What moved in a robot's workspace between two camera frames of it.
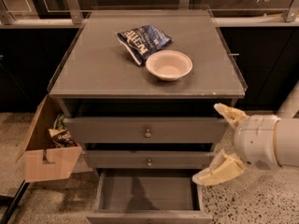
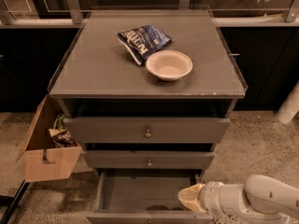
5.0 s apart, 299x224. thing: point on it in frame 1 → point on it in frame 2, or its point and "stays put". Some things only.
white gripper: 256,139 → 209,198
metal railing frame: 291,18 stays put
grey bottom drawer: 148,196 stays put
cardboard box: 42,160 stays put
